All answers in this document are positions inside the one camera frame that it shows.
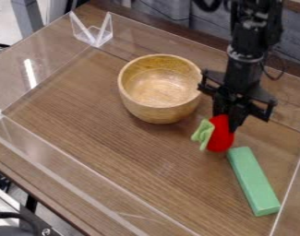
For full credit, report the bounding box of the green rectangular block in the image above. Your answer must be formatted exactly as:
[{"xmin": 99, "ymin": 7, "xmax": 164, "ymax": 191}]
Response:
[{"xmin": 228, "ymin": 147, "xmax": 281, "ymax": 217}]

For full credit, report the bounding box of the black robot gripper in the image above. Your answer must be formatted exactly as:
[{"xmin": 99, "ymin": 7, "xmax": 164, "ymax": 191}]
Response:
[{"xmin": 198, "ymin": 56, "xmax": 279, "ymax": 134}]

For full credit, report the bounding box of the grey post behind table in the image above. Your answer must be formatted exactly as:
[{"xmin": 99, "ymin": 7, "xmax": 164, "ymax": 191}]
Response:
[{"xmin": 10, "ymin": 0, "xmax": 44, "ymax": 38}]

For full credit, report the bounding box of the light wooden bowl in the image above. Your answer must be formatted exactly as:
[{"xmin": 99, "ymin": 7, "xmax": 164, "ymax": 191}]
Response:
[{"xmin": 119, "ymin": 53, "xmax": 202, "ymax": 124}]

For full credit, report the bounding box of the black equipment under table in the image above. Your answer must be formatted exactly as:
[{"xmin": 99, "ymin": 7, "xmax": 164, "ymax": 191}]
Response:
[{"xmin": 0, "ymin": 174, "xmax": 62, "ymax": 236}]

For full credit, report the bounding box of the clear acrylic enclosure wall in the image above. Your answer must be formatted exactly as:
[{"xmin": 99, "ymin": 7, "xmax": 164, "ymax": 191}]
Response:
[{"xmin": 0, "ymin": 16, "xmax": 300, "ymax": 236}]

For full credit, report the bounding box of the clear acrylic corner bracket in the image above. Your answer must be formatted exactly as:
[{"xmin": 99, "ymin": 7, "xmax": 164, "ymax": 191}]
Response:
[{"xmin": 71, "ymin": 11, "xmax": 115, "ymax": 48}]

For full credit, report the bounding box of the red felt fruit green leaf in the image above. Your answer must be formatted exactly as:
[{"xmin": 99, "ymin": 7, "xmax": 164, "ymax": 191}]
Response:
[{"xmin": 191, "ymin": 114, "xmax": 235, "ymax": 152}]

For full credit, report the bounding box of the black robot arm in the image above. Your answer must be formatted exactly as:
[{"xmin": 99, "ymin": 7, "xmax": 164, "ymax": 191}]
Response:
[{"xmin": 196, "ymin": 0, "xmax": 283, "ymax": 132}]

